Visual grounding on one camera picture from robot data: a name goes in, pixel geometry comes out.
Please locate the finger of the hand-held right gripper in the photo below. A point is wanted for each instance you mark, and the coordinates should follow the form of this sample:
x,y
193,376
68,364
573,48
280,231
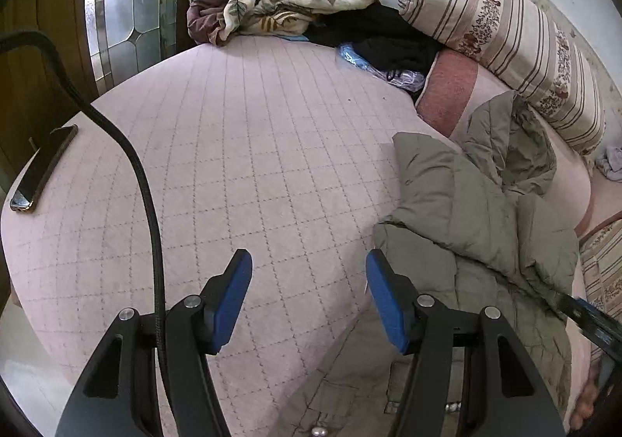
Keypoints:
x,y
595,320

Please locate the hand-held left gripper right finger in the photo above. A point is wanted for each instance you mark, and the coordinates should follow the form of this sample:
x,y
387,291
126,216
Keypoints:
x,y
388,308

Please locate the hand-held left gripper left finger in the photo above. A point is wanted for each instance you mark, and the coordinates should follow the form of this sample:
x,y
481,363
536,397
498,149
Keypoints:
x,y
228,306

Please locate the olive quilted jacket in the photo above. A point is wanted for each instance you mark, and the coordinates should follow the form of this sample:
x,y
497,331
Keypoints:
x,y
452,204

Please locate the black clothes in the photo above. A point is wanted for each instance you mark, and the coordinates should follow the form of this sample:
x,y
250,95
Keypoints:
x,y
388,39

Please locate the person's right hand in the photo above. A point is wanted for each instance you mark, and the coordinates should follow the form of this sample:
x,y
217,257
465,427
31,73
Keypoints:
x,y
585,405

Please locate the striped floral cushion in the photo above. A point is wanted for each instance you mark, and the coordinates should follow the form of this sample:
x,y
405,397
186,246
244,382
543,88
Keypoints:
x,y
605,262
510,39

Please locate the pink quilted sofa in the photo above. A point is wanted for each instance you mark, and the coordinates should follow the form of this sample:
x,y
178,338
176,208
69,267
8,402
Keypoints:
x,y
243,150

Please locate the grey cloth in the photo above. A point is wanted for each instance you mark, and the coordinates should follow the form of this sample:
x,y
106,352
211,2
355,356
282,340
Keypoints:
x,y
610,162

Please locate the black smartphone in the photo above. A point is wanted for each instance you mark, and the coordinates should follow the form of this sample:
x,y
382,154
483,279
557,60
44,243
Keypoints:
x,y
46,165

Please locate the clear plastic bag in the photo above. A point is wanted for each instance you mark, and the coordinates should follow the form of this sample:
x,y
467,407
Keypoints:
x,y
354,58

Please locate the brown floral blanket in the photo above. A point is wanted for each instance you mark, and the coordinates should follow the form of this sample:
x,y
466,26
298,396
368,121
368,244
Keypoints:
x,y
272,5

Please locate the stained glass door panel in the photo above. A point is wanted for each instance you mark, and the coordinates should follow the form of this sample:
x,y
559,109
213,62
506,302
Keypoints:
x,y
131,5

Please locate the wooden door frame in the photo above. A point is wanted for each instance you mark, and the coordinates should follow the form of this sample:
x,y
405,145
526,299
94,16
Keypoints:
x,y
39,5

